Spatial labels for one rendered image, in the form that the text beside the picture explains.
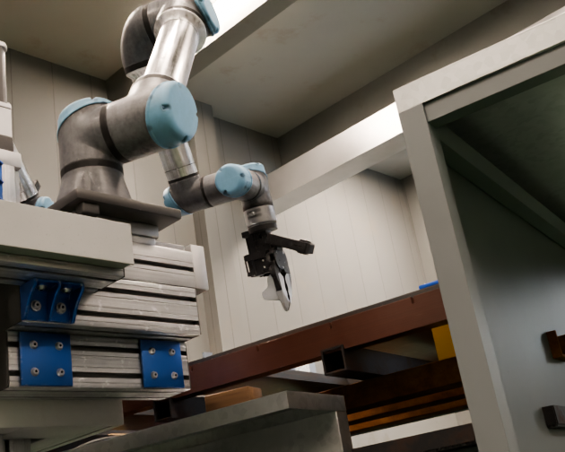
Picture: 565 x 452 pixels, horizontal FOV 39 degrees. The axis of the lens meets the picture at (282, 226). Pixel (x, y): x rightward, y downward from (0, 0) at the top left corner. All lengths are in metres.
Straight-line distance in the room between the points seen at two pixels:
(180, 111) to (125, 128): 0.10
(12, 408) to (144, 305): 0.27
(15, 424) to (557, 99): 1.03
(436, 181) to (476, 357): 0.25
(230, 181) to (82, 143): 0.43
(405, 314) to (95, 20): 5.79
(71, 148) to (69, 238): 0.33
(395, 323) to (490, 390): 0.47
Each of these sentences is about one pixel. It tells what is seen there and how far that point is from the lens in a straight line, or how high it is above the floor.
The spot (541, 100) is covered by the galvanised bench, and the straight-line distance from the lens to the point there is 1.40.
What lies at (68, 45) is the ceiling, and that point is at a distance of 7.33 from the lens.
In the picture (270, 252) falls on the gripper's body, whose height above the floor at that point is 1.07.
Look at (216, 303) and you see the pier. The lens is 7.32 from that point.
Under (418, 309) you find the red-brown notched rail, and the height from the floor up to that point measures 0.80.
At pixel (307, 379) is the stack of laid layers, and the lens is 2.14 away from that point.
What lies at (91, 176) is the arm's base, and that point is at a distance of 1.47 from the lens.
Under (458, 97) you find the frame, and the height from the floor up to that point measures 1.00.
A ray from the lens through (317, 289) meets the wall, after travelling 8.72.
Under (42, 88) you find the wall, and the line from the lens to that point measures 7.33.
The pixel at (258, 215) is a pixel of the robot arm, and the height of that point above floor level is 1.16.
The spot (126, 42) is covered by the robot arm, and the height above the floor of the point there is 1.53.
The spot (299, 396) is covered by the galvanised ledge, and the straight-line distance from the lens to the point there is 1.42.
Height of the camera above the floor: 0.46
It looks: 21 degrees up
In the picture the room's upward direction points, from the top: 10 degrees counter-clockwise
